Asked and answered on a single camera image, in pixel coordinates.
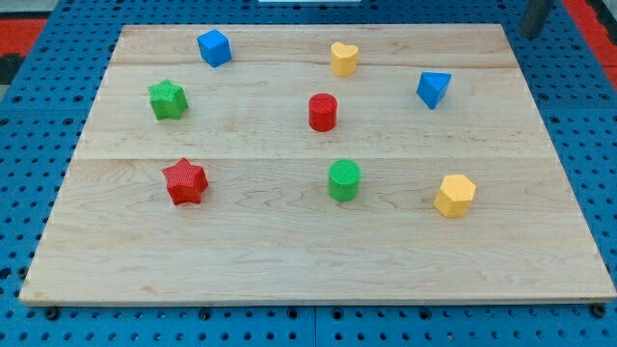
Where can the green cylinder block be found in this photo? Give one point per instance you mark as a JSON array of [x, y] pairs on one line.
[[344, 180]]

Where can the yellow heart block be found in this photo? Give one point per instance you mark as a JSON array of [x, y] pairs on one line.
[[344, 59]]

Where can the yellow hexagon block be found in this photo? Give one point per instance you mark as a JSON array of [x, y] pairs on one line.
[[455, 196]]

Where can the blue triangular prism block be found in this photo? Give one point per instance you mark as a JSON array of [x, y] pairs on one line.
[[432, 87]]

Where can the blue cube block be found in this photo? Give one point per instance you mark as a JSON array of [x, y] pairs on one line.
[[214, 48]]

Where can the green star block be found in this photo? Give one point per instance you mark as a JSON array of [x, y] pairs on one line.
[[167, 100]]

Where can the red star block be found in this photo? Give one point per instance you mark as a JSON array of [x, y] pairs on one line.
[[185, 182]]

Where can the wooden board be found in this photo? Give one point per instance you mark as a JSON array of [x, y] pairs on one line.
[[266, 232]]

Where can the red cylinder block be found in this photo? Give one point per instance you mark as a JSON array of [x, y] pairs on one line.
[[322, 112]]

